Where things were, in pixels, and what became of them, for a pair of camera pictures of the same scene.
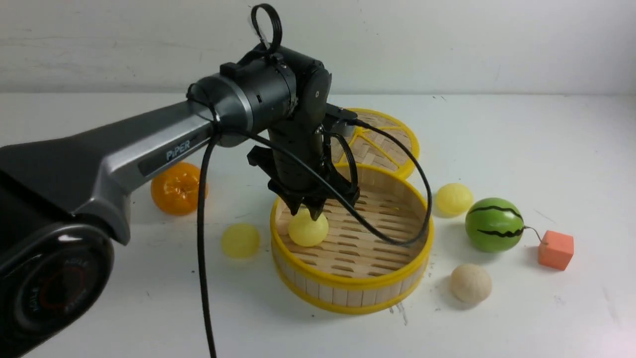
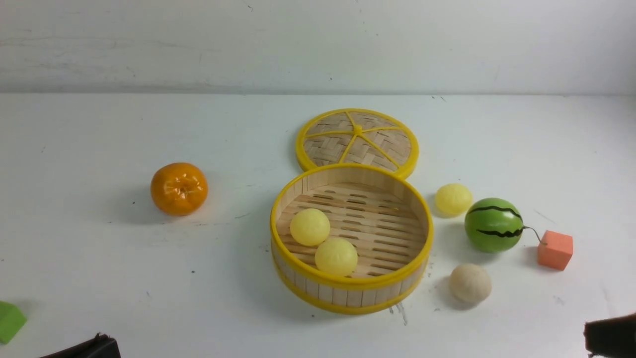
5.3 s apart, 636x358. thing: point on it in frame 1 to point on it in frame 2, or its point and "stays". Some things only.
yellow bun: [240, 240] to [336, 257]
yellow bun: [454, 199] stays
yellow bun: [305, 231] stays
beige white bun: [470, 283] stays
